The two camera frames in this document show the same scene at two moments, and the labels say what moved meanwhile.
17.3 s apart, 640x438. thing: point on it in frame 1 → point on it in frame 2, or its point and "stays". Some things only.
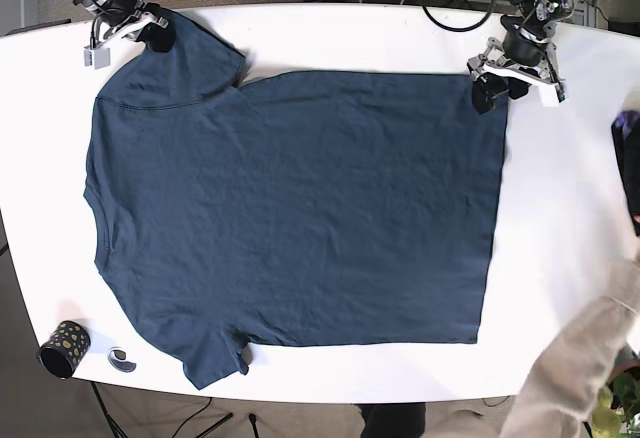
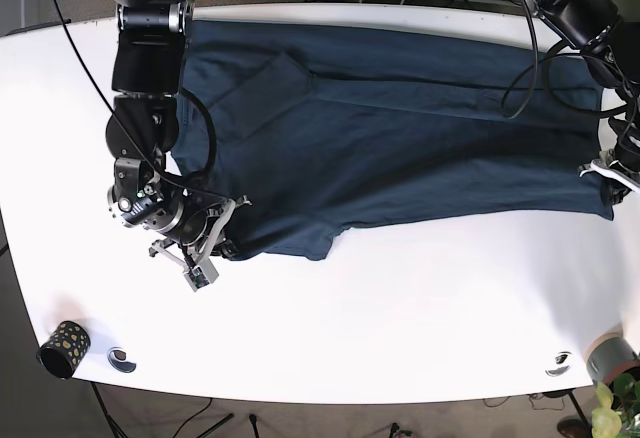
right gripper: x=525 y=50 → x=616 y=180
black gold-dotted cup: x=64 y=349 stays
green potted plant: x=617 y=413 stays
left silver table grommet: x=117 y=356 stays
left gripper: x=150 y=23 → x=197 y=236
